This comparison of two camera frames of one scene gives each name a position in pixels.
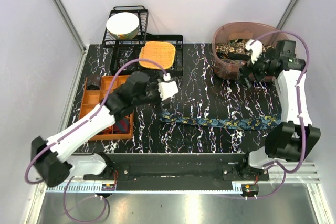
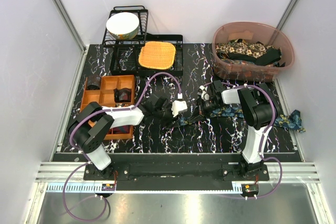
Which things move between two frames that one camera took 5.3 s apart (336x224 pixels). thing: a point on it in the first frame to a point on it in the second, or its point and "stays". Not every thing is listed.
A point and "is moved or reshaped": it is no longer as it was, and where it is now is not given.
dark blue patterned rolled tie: (94, 82) stays
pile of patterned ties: (235, 51) stays
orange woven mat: (164, 53) stays
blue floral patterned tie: (250, 120) is moved or reshaped
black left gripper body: (153, 94) to (165, 114)
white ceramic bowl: (123, 25) stays
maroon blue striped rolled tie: (122, 126) stays
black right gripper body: (261, 67) to (208, 106)
